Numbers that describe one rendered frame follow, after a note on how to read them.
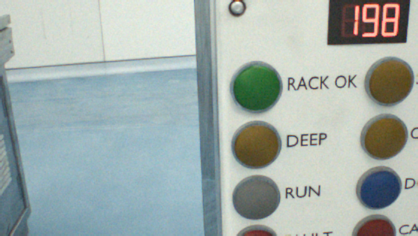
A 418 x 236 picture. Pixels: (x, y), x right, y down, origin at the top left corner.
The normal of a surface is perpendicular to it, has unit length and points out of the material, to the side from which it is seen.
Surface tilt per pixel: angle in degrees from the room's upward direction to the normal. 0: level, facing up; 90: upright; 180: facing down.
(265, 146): 88
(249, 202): 90
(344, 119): 90
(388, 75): 87
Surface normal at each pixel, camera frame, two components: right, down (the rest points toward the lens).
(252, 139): 0.11, 0.29
